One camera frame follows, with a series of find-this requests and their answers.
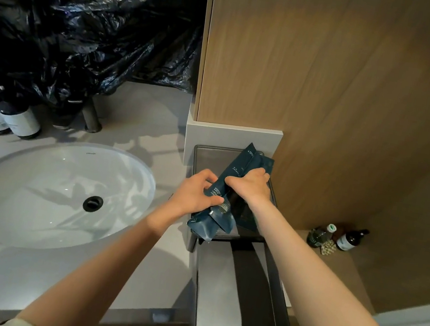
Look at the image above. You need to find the person's left hand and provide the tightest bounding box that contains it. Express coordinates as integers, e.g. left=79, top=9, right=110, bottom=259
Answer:
left=163, top=163, right=230, bottom=233

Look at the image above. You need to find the person's right hand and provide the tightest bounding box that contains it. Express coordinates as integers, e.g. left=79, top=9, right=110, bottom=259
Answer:
left=220, top=162, right=277, bottom=213

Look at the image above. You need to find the long dark blue packet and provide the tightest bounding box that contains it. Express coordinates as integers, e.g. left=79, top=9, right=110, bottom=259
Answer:
left=184, top=134, right=269, bottom=251

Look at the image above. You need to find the wide dark blue packet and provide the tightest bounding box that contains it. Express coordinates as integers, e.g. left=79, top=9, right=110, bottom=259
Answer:
left=224, top=150, right=276, bottom=236

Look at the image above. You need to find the person's right forearm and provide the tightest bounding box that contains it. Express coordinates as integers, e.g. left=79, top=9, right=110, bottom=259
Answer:
left=227, top=198, right=430, bottom=326

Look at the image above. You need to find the person's left forearm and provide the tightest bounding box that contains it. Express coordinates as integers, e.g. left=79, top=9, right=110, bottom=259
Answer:
left=14, top=180, right=191, bottom=326

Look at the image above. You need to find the black rectangular tray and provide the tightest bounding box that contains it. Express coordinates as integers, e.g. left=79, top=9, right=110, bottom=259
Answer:
left=179, top=141, right=285, bottom=249

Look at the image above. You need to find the grey ledge block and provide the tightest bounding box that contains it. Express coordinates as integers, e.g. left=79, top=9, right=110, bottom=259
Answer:
left=179, top=114, right=284, bottom=183

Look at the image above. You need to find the green glass bottle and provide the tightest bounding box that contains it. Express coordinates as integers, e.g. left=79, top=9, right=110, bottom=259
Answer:
left=305, top=220, right=338, bottom=252

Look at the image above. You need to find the dark metal stand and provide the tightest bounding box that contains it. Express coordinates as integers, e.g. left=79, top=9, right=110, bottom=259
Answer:
left=175, top=227, right=324, bottom=326

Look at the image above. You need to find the black sink drain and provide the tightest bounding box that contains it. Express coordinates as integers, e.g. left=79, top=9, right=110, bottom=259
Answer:
left=81, top=194, right=105, bottom=215

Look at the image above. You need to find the dark pump bottle white label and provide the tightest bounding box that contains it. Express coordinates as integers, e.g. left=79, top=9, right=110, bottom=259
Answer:
left=334, top=224, right=371, bottom=256

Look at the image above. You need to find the metal faucet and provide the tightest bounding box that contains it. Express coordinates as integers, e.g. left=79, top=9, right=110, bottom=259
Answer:
left=77, top=97, right=107, bottom=135

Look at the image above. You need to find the wooden cabinet panel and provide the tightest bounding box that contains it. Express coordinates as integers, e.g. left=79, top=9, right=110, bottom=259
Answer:
left=168, top=0, right=430, bottom=254

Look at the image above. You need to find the white oval sink basin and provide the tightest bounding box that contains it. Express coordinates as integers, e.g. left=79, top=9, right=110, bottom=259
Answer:
left=0, top=126, right=163, bottom=271

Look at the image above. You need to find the white baseboard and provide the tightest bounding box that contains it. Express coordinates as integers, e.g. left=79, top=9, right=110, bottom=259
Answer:
left=371, top=286, right=430, bottom=326

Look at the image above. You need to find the white left shirt sleeve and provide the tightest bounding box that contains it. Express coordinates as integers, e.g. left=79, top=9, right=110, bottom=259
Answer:
left=0, top=315, right=47, bottom=326

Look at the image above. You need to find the black plastic bag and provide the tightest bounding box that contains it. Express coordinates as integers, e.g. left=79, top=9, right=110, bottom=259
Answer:
left=0, top=0, right=211, bottom=140

